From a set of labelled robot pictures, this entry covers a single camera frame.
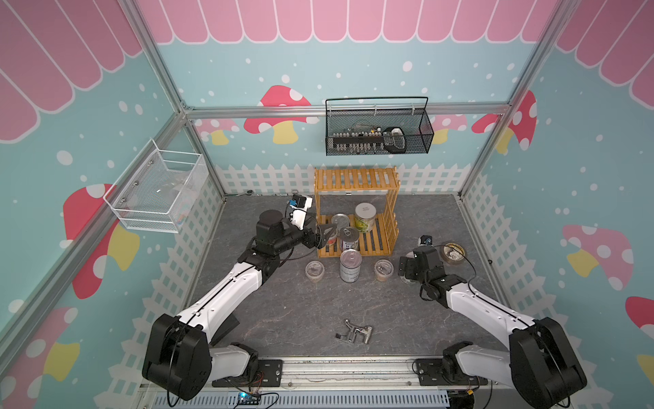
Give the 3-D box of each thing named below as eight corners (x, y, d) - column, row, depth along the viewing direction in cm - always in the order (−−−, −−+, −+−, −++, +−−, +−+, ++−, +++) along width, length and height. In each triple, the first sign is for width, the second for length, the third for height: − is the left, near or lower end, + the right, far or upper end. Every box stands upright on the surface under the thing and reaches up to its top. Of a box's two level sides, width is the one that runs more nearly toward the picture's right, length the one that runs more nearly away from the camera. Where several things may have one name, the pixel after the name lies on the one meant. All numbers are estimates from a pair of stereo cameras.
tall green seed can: (340, 283, 94) (340, 268, 85) (340, 264, 99) (340, 249, 90) (360, 283, 94) (363, 268, 85) (359, 264, 99) (361, 249, 90)
